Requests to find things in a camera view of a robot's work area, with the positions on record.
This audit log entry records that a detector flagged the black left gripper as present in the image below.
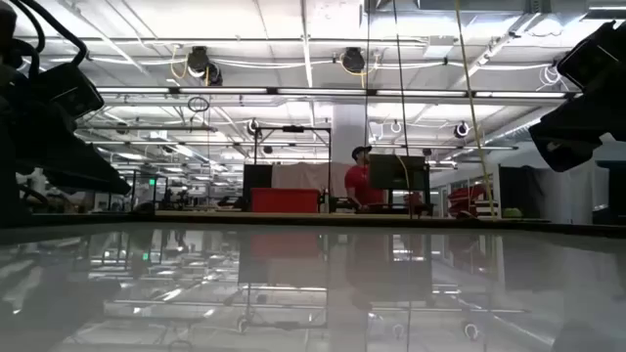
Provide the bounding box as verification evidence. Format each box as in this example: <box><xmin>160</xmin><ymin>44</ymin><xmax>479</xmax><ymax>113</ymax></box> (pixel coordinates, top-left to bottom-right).
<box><xmin>14</xmin><ymin>96</ymin><xmax>132</xmax><ymax>196</ymax></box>

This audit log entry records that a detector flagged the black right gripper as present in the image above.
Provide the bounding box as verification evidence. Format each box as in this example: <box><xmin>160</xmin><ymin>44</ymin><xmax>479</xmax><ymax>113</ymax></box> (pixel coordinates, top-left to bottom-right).
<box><xmin>527</xmin><ymin>77</ymin><xmax>626</xmax><ymax>173</ymax></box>

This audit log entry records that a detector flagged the white curtain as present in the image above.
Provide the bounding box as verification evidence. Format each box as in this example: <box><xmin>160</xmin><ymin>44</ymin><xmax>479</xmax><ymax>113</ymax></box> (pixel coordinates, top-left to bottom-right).
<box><xmin>537</xmin><ymin>158</ymin><xmax>597</xmax><ymax>225</ymax></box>

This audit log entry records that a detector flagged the dark curtain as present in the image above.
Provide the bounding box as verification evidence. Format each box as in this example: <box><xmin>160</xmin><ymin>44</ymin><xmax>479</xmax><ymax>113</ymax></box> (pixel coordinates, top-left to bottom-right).
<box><xmin>498</xmin><ymin>164</ymin><xmax>544</xmax><ymax>219</ymax></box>

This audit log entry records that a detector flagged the red cart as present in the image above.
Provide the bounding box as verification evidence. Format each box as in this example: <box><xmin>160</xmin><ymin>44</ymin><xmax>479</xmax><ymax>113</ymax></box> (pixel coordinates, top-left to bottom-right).
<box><xmin>447</xmin><ymin>184</ymin><xmax>489</xmax><ymax>217</ymax></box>

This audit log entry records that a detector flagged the black monitor on stand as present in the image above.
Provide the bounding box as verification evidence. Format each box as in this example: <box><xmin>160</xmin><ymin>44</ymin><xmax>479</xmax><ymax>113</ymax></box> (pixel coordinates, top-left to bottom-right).
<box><xmin>368</xmin><ymin>154</ymin><xmax>431</xmax><ymax>216</ymax></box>

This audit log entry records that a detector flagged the black flat panel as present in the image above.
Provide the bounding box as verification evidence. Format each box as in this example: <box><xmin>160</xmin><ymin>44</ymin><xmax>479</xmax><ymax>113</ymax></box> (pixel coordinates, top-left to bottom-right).
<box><xmin>243</xmin><ymin>163</ymin><xmax>274</xmax><ymax>212</ymax></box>

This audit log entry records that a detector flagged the red plastic bin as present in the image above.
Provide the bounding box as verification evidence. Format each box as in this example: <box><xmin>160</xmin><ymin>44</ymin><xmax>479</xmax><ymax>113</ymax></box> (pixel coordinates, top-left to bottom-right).
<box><xmin>250</xmin><ymin>188</ymin><xmax>322</xmax><ymax>214</ymax></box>

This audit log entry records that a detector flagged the person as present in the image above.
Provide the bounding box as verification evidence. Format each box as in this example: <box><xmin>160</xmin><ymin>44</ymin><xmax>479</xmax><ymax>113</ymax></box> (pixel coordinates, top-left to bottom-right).
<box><xmin>343</xmin><ymin>145</ymin><xmax>388</xmax><ymax>211</ymax></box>

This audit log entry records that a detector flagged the long ceiling light strip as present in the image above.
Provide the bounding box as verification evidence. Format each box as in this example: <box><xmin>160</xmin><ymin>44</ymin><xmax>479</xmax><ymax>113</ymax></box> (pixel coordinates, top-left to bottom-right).
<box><xmin>95</xmin><ymin>86</ymin><xmax>569</xmax><ymax>100</ymax></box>

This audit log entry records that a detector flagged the black open frame enclosure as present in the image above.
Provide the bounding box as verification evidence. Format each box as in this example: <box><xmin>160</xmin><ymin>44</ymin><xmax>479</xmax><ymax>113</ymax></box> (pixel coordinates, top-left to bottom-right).
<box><xmin>129</xmin><ymin>174</ymin><xmax>170</xmax><ymax>214</ymax></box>

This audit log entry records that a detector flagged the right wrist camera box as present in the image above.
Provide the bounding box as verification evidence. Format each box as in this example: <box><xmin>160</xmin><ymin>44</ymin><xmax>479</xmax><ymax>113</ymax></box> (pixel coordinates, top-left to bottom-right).
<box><xmin>557</xmin><ymin>20</ymin><xmax>626</xmax><ymax>94</ymax></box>

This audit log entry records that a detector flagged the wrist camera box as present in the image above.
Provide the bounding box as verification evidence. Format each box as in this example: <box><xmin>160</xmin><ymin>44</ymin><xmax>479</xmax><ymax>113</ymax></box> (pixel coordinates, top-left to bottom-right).
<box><xmin>557</xmin><ymin>20</ymin><xmax>626</xmax><ymax>94</ymax></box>
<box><xmin>31</xmin><ymin>62</ymin><xmax>106</xmax><ymax>121</ymax></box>

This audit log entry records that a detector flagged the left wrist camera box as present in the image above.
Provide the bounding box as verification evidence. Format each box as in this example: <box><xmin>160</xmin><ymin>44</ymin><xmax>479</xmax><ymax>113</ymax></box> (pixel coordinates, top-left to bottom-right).
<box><xmin>31</xmin><ymin>62</ymin><xmax>106</xmax><ymax>121</ymax></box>

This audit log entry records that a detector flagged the yellow hanging cable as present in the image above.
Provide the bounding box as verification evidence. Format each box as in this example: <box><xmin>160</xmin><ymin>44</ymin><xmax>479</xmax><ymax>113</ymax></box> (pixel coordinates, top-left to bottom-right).
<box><xmin>454</xmin><ymin>0</ymin><xmax>497</xmax><ymax>222</ymax></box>

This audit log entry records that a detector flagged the black coiled cable loop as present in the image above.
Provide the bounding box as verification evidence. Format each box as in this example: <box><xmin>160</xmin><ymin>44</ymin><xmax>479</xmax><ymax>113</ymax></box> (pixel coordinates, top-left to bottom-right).
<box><xmin>187</xmin><ymin>95</ymin><xmax>211</xmax><ymax>114</ymax></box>

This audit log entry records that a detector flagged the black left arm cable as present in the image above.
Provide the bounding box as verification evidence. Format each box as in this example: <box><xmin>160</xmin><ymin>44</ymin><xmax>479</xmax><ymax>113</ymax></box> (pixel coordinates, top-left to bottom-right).
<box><xmin>8</xmin><ymin>0</ymin><xmax>90</xmax><ymax>68</ymax></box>

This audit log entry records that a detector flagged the black ceiling cable reel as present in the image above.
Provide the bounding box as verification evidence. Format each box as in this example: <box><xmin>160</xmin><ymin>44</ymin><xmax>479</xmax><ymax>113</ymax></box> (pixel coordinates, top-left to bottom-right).
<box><xmin>340</xmin><ymin>46</ymin><xmax>368</xmax><ymax>75</ymax></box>
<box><xmin>187</xmin><ymin>45</ymin><xmax>224</xmax><ymax>87</ymax></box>

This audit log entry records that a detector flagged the black hanging cable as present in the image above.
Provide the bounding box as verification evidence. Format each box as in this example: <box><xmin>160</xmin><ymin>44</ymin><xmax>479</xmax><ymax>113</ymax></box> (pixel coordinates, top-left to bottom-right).
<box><xmin>392</xmin><ymin>0</ymin><xmax>413</xmax><ymax>217</ymax></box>

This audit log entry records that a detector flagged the black metal frame rig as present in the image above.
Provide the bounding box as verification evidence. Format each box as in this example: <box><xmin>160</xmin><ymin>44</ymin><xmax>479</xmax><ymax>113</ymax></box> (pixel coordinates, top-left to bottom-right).
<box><xmin>252</xmin><ymin>125</ymin><xmax>334</xmax><ymax>214</ymax></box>

